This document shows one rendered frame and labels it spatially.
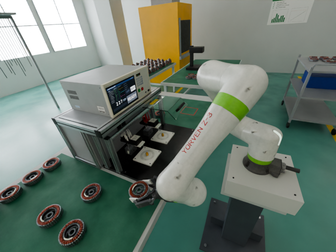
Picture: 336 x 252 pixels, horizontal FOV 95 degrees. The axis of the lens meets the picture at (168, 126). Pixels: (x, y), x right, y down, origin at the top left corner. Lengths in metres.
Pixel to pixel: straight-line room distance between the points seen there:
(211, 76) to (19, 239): 1.16
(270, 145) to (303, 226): 1.22
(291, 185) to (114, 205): 0.92
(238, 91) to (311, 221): 1.69
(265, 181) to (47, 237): 1.11
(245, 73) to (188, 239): 1.43
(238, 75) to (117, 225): 0.85
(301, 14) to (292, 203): 5.45
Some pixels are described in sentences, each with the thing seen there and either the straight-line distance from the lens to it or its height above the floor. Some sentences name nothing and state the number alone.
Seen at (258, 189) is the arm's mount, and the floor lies 0.86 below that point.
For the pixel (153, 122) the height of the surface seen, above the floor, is 0.92.
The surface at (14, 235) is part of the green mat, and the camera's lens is 1.21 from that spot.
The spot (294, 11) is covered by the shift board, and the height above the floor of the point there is 1.56.
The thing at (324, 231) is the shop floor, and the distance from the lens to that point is 2.06.
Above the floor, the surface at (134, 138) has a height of 0.92.
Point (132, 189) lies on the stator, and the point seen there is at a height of 0.83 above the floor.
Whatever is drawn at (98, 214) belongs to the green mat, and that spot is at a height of 0.75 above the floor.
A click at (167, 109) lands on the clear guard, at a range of 1.08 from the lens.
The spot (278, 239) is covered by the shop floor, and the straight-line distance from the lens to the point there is 1.84.
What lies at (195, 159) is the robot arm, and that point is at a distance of 0.51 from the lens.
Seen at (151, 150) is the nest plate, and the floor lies 0.78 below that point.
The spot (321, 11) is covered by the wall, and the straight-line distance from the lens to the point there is 6.10.
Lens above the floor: 1.56
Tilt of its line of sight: 34 degrees down
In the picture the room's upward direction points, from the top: 5 degrees counter-clockwise
